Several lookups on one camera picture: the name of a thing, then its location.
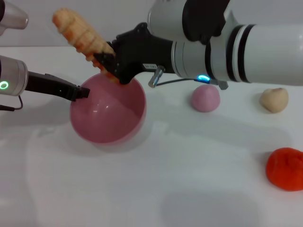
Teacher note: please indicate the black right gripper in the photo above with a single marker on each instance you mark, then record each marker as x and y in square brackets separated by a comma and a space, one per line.
[142, 52]

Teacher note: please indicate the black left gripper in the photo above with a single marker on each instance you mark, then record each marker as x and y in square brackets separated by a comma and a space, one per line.
[49, 86]

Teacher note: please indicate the pink plastic bowl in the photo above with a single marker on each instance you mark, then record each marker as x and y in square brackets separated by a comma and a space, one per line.
[106, 118]

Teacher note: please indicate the long orange striped bread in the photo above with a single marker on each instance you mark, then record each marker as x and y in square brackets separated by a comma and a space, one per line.
[78, 33]

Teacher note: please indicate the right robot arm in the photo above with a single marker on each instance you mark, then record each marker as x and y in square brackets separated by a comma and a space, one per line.
[248, 54]

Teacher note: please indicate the round pink bun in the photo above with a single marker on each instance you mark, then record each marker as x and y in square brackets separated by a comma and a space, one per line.
[205, 98]

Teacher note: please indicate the beige knotted bun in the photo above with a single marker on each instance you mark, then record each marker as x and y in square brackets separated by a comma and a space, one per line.
[274, 100]

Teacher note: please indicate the red-orange lumpy fruit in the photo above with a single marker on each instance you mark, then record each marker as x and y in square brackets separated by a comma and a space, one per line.
[285, 169]

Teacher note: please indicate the right wrist camera housing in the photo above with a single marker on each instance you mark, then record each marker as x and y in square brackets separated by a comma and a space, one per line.
[189, 16]

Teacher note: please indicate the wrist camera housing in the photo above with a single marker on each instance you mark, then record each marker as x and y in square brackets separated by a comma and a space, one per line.
[14, 16]
[189, 16]

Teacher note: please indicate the left wrist camera housing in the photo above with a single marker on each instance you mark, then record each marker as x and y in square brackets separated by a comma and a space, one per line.
[14, 16]

